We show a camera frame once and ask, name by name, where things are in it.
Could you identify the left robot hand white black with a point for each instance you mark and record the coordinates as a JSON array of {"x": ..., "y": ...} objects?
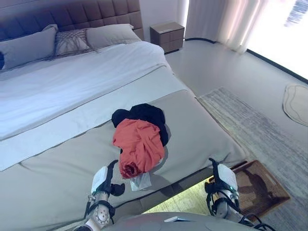
[{"x": 101, "y": 176}]

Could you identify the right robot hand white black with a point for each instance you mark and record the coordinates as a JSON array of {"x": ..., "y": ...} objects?
[{"x": 226, "y": 174}]

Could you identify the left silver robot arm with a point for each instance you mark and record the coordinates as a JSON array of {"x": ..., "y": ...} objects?
[{"x": 99, "y": 209}]

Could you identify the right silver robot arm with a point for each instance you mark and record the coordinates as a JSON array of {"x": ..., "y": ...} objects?
[{"x": 225, "y": 202}]

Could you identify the taupe bed runner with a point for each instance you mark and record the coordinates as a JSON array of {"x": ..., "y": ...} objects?
[{"x": 60, "y": 173}]

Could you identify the large bed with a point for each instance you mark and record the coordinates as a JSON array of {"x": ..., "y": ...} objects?
[{"x": 72, "y": 108}]

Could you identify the wooden tray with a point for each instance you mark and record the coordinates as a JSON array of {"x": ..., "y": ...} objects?
[{"x": 262, "y": 190}]

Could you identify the white garment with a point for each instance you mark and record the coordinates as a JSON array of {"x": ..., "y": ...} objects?
[{"x": 142, "y": 181}]

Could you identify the red orange garment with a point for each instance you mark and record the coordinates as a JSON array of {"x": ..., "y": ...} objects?
[{"x": 139, "y": 144}]

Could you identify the grey striped rug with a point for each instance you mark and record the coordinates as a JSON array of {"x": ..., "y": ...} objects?
[{"x": 260, "y": 134}]

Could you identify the grey robot torso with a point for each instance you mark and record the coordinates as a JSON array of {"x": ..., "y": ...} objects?
[{"x": 168, "y": 222}]

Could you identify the black garment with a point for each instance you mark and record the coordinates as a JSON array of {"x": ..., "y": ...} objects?
[{"x": 149, "y": 114}]

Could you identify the small oval beige rug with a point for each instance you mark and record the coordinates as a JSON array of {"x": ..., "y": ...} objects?
[{"x": 297, "y": 103}]

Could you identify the white duvet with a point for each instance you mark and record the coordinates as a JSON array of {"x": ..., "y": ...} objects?
[{"x": 72, "y": 79}]

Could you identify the patterned beige cushion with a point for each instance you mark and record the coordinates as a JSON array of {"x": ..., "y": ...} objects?
[{"x": 69, "y": 41}]

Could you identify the beige pillow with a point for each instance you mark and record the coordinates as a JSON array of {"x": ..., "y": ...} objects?
[{"x": 110, "y": 33}]

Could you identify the brown nightstand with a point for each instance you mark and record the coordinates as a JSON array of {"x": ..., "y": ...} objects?
[{"x": 168, "y": 37}]

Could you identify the large grey pillow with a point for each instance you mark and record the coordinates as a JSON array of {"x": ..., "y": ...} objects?
[{"x": 24, "y": 48}]

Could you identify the white curtain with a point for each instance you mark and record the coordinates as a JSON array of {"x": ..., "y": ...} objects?
[{"x": 216, "y": 21}]

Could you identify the brown tufted headboard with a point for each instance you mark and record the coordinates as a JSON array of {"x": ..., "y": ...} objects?
[{"x": 72, "y": 14}]

